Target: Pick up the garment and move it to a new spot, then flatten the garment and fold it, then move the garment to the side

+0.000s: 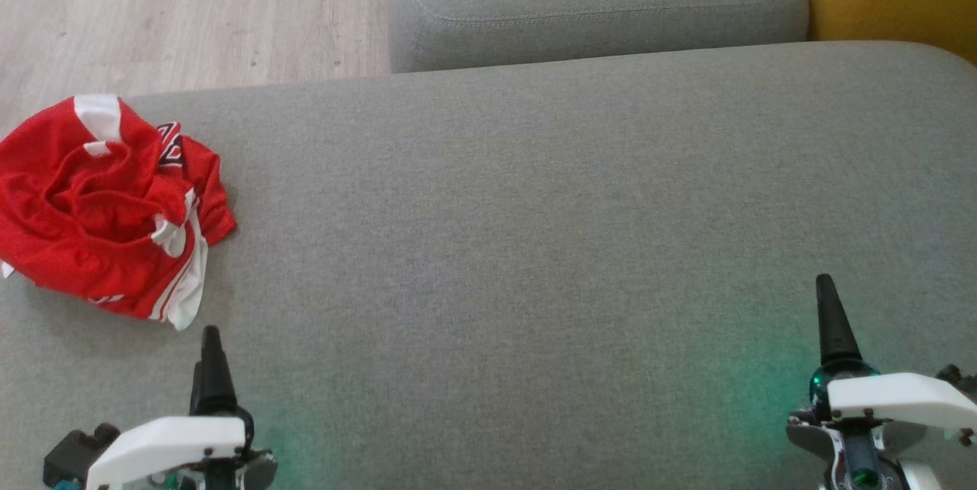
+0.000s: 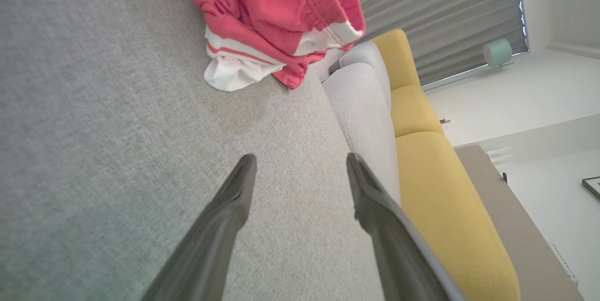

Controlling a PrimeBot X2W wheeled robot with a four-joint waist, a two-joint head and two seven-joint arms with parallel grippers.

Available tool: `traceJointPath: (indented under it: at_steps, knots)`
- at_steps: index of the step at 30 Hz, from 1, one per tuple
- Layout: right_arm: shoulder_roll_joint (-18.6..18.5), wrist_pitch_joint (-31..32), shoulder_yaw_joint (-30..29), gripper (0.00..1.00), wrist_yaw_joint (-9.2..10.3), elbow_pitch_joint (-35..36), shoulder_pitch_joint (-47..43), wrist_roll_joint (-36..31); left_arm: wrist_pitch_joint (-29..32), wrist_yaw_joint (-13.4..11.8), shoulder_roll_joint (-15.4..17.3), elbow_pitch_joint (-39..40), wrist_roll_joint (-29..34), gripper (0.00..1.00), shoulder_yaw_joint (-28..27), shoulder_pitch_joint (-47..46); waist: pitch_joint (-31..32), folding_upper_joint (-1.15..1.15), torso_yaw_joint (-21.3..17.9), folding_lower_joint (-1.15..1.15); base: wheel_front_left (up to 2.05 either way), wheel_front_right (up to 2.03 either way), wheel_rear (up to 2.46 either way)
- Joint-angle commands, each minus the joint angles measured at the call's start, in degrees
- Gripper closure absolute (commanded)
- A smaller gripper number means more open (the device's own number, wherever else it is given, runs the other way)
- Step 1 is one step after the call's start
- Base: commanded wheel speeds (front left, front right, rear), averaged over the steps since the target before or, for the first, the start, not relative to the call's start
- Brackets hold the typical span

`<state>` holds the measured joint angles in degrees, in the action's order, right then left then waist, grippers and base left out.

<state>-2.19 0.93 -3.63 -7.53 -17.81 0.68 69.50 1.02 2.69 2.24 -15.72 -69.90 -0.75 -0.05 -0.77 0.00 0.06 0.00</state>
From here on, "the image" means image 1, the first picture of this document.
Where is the red jersey with white trim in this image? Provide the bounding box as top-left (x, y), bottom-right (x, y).
top-left (0, 94), bottom-right (237, 331)

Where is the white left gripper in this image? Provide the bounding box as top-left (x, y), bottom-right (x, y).
top-left (86, 326), bottom-right (278, 490)

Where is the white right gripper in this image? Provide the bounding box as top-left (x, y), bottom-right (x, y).
top-left (786, 274), bottom-right (977, 490)

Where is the large grey sofa seat cushion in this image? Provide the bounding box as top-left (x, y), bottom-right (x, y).
top-left (0, 40), bottom-right (977, 490)

